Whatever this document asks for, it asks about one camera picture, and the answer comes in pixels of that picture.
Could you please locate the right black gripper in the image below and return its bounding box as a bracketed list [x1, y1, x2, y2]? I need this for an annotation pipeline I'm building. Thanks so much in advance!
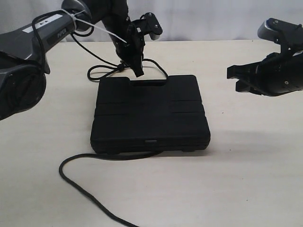
[227, 53, 303, 96]

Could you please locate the black plastic carry case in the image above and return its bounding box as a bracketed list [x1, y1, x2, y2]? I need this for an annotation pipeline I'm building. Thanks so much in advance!
[90, 75, 211, 154]

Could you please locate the white backdrop curtain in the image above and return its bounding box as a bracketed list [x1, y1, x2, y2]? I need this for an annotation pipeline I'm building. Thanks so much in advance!
[0, 0, 303, 41]

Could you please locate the white zip tie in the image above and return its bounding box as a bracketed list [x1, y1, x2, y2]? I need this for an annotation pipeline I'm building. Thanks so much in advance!
[61, 0, 130, 44]

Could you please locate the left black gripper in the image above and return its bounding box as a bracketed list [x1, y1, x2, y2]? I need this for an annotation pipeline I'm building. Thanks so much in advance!
[115, 23, 145, 77]

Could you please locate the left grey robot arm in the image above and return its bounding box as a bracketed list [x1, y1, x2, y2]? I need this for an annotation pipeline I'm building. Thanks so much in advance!
[0, 0, 144, 119]

